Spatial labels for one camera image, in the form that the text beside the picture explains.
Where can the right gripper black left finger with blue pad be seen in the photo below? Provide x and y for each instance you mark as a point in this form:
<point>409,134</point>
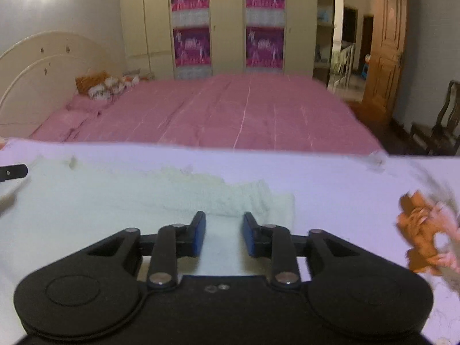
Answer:
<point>167,246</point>

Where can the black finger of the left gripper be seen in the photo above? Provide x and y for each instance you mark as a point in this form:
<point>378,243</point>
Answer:
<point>13,172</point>

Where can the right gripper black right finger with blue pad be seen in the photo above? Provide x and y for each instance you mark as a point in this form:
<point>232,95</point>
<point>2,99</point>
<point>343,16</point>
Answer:
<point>278,245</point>

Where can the pale green towel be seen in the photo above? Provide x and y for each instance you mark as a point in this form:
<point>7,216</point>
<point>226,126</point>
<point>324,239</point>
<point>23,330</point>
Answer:
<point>62,206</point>

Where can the floral lilac bed sheet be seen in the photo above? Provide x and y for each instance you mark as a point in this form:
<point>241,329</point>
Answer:
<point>353,197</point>

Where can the cream curved headboard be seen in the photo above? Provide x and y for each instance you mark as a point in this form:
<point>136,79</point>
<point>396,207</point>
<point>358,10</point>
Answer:
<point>38,77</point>

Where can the orange patterned pillow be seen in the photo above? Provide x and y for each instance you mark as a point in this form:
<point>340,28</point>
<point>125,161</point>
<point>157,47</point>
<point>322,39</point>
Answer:
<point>102,86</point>

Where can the pink quilt bedspread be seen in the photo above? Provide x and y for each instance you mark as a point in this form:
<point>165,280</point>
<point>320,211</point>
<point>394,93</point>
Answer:
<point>248,111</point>

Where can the dark wooden chair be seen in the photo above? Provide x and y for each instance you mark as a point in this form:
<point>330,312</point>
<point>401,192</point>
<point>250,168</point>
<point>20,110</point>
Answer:
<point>441,139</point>

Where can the cream wardrobe with posters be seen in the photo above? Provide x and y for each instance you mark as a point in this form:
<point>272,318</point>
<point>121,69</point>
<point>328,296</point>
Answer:
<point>189,39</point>

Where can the brown wooden door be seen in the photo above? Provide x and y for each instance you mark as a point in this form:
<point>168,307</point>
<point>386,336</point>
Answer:
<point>386,57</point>

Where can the open shelf unit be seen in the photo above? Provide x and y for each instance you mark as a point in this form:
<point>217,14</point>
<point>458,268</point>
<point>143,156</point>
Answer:
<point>324,40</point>

